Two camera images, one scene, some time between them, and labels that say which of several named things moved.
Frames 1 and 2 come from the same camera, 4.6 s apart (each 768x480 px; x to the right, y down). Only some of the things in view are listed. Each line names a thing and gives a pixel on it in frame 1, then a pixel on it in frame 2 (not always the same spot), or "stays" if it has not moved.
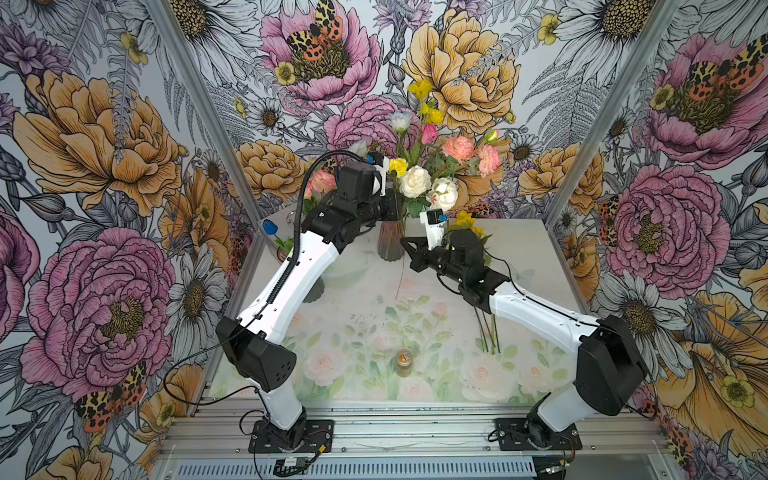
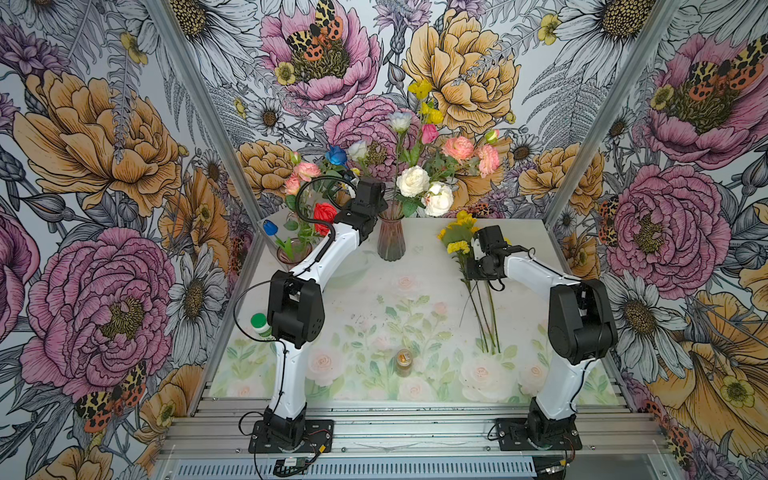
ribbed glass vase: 389,245 stays
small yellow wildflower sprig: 421,87 stays
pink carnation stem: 320,182 → 298,189
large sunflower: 466,220 stays
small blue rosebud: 269,227 stays
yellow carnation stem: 397,167 → 466,305
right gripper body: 439,260 → 479,270
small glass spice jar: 404,359 stays
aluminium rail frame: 416,441 stays
